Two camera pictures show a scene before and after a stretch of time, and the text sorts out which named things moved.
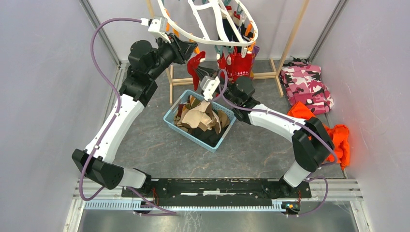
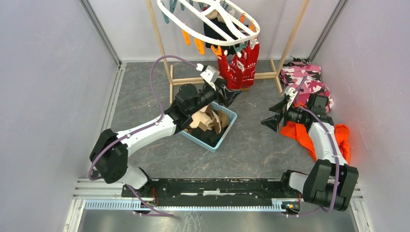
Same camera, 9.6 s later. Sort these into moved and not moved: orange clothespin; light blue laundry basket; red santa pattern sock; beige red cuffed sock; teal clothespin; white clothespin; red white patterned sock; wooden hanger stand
Moved: white clothespin; red white patterned sock; orange clothespin; teal clothespin; red santa pattern sock; beige red cuffed sock
Not moved: wooden hanger stand; light blue laundry basket
